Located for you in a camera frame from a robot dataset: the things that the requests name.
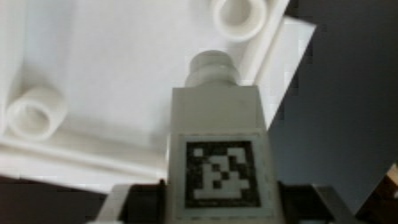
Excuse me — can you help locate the white leg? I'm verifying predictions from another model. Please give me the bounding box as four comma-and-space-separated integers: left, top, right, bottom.
165, 51, 284, 224

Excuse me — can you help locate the white square tabletop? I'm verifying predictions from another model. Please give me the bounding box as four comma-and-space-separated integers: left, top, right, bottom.
0, 0, 313, 192

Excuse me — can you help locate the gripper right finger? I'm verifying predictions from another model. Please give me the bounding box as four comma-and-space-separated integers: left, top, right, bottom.
279, 183, 362, 224

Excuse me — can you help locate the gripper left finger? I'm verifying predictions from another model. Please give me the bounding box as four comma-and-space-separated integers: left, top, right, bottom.
94, 180, 167, 224

